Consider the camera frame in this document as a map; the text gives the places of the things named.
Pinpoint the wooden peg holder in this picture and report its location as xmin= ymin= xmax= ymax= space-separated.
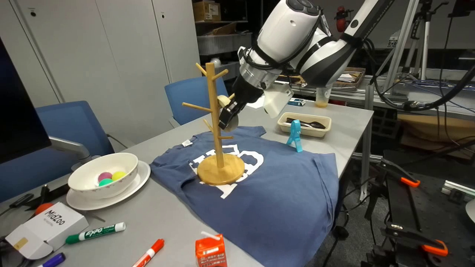
xmin=181 ymin=62 xmax=246 ymax=186

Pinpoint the orange ball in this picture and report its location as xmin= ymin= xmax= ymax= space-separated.
xmin=34 ymin=202 xmax=55 ymax=216

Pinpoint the blue office chair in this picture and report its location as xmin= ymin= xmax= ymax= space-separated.
xmin=0 ymin=100 xmax=116 ymax=203
xmin=164 ymin=76 xmax=229 ymax=127

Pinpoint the white cabinet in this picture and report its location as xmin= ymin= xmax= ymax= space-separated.
xmin=0 ymin=0 xmax=202 ymax=146

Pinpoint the plastic cup with orange liquid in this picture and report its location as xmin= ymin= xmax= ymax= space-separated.
xmin=315 ymin=85 xmax=333 ymax=109

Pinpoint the black clamp with orange handle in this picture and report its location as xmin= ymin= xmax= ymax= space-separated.
xmin=362 ymin=222 xmax=449 ymax=267
xmin=365 ymin=157 xmax=422 ymax=233

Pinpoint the white cardboard box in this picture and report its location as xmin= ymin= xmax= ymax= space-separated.
xmin=5 ymin=202 xmax=90 ymax=260

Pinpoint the beige tape roll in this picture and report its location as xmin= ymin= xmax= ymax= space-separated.
xmin=217 ymin=94 xmax=240 ymax=133

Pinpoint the blue printed t-shirt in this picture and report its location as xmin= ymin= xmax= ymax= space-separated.
xmin=150 ymin=126 xmax=340 ymax=267

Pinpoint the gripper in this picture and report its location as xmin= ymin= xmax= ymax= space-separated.
xmin=218 ymin=75 xmax=265 ymax=130

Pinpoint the white bowl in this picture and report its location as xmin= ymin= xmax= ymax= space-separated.
xmin=68 ymin=152 xmax=139 ymax=200

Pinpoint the black monitor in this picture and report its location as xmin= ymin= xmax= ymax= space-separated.
xmin=0 ymin=36 xmax=52 ymax=164

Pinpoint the black plastic spoon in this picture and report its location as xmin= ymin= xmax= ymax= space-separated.
xmin=285 ymin=118 xmax=327 ymax=130

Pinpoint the orange drink carton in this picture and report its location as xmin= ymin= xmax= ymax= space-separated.
xmin=195 ymin=231 xmax=228 ymax=267

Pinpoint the purple marker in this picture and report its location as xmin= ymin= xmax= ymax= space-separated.
xmin=37 ymin=252 xmax=66 ymax=267

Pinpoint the brown cardboard box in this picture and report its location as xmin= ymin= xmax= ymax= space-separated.
xmin=192 ymin=0 xmax=222 ymax=22

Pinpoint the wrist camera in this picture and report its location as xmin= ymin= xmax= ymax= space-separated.
xmin=262 ymin=83 xmax=294 ymax=119

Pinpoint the light blue plastic clip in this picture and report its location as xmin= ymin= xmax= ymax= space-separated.
xmin=285 ymin=119 xmax=304 ymax=153

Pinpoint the beige food tray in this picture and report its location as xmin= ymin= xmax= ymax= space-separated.
xmin=277 ymin=112 xmax=333 ymax=139

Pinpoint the brown tray of parts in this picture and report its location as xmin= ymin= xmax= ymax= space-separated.
xmin=332 ymin=67 xmax=366 ymax=90

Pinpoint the white plate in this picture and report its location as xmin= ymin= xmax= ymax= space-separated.
xmin=66 ymin=160 xmax=151 ymax=211

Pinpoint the green marker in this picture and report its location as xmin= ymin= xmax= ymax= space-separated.
xmin=65 ymin=222 xmax=127 ymax=245

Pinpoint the red marker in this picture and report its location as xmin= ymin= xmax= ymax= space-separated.
xmin=132 ymin=238 xmax=165 ymax=267

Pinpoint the white storage bin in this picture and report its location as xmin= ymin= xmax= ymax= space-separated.
xmin=196 ymin=32 xmax=253 ymax=56

